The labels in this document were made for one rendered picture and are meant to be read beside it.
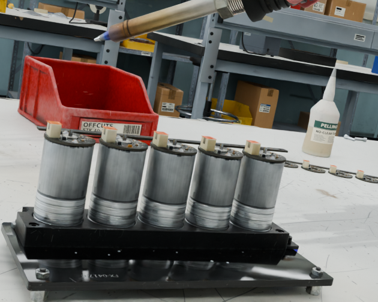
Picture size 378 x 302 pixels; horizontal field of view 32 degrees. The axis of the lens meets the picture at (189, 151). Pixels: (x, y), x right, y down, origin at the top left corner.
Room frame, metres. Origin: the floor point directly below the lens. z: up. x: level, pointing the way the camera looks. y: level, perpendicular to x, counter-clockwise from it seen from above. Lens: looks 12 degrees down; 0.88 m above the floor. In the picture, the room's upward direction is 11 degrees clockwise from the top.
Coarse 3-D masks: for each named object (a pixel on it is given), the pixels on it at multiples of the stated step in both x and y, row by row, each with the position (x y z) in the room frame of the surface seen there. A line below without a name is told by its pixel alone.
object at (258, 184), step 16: (256, 160) 0.36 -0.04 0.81; (240, 176) 0.36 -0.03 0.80; (256, 176) 0.36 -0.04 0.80; (272, 176) 0.36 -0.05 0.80; (240, 192) 0.36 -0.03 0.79; (256, 192) 0.35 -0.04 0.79; (272, 192) 0.36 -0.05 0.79; (240, 208) 0.36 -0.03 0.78; (256, 208) 0.36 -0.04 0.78; (272, 208) 0.36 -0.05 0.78; (240, 224) 0.36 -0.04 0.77; (256, 224) 0.35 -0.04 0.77
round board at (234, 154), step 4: (200, 148) 0.35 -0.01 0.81; (224, 148) 0.36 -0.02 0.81; (228, 148) 0.36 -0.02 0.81; (204, 152) 0.35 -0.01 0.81; (208, 152) 0.34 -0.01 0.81; (212, 152) 0.34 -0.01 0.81; (216, 152) 0.34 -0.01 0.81; (220, 152) 0.35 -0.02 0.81; (232, 152) 0.35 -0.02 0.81; (236, 152) 0.36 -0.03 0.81; (240, 152) 0.36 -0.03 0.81; (220, 156) 0.34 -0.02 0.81; (224, 156) 0.34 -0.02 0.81; (228, 156) 0.34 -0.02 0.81; (232, 156) 0.34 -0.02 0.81; (236, 156) 0.35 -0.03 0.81; (240, 156) 0.35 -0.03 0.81
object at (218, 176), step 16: (208, 160) 0.34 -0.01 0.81; (224, 160) 0.34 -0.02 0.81; (240, 160) 0.35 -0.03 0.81; (208, 176) 0.34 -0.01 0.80; (224, 176) 0.34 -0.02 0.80; (192, 192) 0.35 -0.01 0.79; (208, 192) 0.34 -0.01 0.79; (224, 192) 0.34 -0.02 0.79; (192, 208) 0.35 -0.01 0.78; (208, 208) 0.34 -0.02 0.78; (224, 208) 0.34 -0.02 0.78; (192, 224) 0.35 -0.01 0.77; (208, 224) 0.34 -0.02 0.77; (224, 224) 0.35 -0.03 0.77
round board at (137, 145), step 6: (120, 138) 0.34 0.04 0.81; (108, 144) 0.32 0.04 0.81; (114, 144) 0.32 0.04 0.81; (120, 144) 0.32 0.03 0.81; (126, 144) 0.32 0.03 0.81; (132, 144) 0.33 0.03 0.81; (138, 144) 0.33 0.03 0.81; (144, 144) 0.33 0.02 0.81; (132, 150) 0.32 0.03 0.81; (138, 150) 0.32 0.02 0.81
